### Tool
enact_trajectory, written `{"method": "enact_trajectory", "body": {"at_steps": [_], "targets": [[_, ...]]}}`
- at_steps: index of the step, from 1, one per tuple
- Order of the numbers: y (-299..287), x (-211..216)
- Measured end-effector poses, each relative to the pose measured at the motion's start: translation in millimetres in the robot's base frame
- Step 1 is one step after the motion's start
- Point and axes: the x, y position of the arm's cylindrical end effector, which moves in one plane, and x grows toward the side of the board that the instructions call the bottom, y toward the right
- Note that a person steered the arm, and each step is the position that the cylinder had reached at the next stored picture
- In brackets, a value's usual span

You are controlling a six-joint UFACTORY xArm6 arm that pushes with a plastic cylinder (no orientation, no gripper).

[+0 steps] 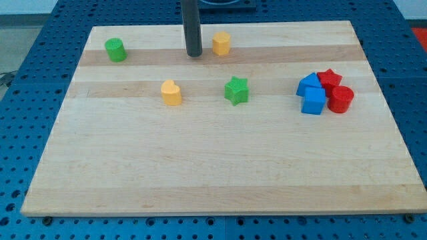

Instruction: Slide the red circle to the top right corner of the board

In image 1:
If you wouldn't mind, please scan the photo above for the red cylinder block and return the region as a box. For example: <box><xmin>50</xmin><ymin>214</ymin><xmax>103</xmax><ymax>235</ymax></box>
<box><xmin>328</xmin><ymin>86</ymin><xmax>354</xmax><ymax>113</ymax></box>

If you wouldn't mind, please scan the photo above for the green star block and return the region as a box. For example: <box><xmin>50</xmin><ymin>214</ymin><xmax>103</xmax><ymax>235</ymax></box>
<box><xmin>224</xmin><ymin>76</ymin><xmax>249</xmax><ymax>106</ymax></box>

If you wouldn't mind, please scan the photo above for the blue cube block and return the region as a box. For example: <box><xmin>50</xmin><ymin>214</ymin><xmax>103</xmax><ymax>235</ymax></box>
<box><xmin>301</xmin><ymin>87</ymin><xmax>326</xmax><ymax>115</ymax></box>

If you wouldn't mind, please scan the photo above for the wooden board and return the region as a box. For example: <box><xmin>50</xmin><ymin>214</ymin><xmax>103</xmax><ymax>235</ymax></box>
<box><xmin>21</xmin><ymin>21</ymin><xmax>426</xmax><ymax>217</ymax></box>

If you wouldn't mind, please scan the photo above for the blue triangle block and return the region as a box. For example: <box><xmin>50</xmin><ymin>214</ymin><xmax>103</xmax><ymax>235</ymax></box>
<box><xmin>296</xmin><ymin>73</ymin><xmax>322</xmax><ymax>97</ymax></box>

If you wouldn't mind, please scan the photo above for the green cylinder block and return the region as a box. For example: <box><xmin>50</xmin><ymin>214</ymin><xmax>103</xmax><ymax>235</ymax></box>
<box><xmin>105</xmin><ymin>38</ymin><xmax>127</xmax><ymax>62</ymax></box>

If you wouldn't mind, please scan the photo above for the red star block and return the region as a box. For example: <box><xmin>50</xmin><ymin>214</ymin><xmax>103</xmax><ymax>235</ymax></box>
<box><xmin>316</xmin><ymin>69</ymin><xmax>343</xmax><ymax>97</ymax></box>

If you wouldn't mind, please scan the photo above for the yellow heart block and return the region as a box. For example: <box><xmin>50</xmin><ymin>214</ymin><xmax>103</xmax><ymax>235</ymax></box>
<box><xmin>161</xmin><ymin>79</ymin><xmax>182</xmax><ymax>106</ymax></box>

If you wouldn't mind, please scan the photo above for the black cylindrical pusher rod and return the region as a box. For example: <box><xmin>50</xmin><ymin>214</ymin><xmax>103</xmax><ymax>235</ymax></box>
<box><xmin>180</xmin><ymin>0</ymin><xmax>203</xmax><ymax>57</ymax></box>

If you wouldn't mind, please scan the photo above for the yellow hexagon block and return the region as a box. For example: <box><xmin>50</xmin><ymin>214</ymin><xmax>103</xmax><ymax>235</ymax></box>
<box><xmin>212</xmin><ymin>31</ymin><xmax>231</xmax><ymax>56</ymax></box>

